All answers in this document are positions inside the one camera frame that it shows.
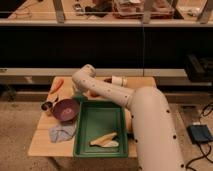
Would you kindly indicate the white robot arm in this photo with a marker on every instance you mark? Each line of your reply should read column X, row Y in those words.
column 155, row 136

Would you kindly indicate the yellow and white sponge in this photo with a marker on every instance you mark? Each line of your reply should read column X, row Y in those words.
column 105, row 141

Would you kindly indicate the green plastic tray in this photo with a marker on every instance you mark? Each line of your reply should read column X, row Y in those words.
column 96, row 119

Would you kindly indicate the purple bowl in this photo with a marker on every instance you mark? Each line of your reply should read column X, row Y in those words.
column 66, row 109

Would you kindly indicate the orange toy carrot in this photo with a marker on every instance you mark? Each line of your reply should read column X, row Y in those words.
column 56, row 86

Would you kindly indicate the crumpled blue-grey cloth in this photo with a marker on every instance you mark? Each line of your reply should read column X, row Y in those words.
column 62, row 132

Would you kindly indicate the small metal cup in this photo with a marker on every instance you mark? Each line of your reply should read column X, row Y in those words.
column 47, row 108

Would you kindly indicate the dark foot pedal box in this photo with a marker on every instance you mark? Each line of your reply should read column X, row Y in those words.
column 199, row 134

